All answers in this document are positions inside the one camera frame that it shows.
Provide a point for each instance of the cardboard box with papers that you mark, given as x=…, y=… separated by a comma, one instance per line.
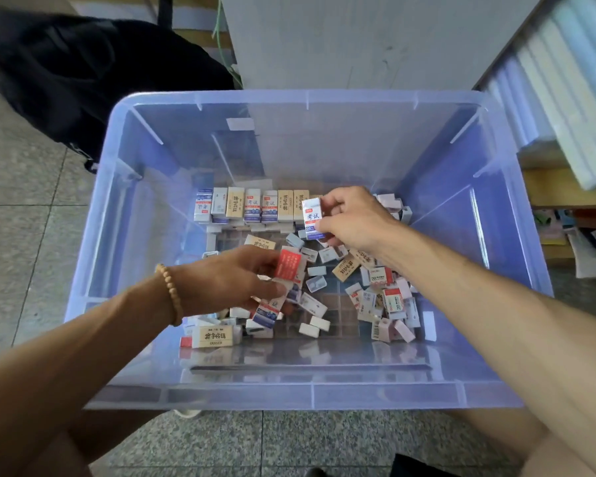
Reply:
x=189, y=36

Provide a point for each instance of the row of erasers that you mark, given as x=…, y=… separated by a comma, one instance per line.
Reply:
x=248, y=203

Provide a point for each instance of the black backpack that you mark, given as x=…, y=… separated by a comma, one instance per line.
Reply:
x=89, y=84

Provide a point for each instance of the person's left leg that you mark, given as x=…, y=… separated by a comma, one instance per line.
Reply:
x=89, y=437

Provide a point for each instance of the person's right hand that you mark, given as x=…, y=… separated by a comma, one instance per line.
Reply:
x=356, y=221

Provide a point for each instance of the person's leg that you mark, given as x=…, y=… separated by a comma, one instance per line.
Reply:
x=89, y=437
x=536, y=442

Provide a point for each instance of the white cabinet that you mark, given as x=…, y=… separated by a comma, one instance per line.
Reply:
x=377, y=34

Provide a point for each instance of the clear plastic storage bin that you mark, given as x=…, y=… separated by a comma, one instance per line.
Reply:
x=477, y=174

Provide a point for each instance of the stack of white blue books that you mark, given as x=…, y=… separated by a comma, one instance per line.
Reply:
x=566, y=104

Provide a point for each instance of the person's left hand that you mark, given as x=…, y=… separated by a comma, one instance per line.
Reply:
x=224, y=281

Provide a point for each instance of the blue striped eraser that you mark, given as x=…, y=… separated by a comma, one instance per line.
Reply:
x=312, y=218

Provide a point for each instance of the person's left forearm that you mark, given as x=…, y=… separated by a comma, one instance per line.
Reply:
x=60, y=382

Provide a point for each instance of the person's right leg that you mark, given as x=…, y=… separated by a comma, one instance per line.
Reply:
x=536, y=442

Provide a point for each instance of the person's right forearm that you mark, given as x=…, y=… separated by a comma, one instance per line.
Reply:
x=516, y=333

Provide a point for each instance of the red label eraser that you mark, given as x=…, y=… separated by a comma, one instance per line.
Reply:
x=288, y=265

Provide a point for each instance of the pile of boxed erasers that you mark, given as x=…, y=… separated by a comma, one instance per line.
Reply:
x=358, y=283

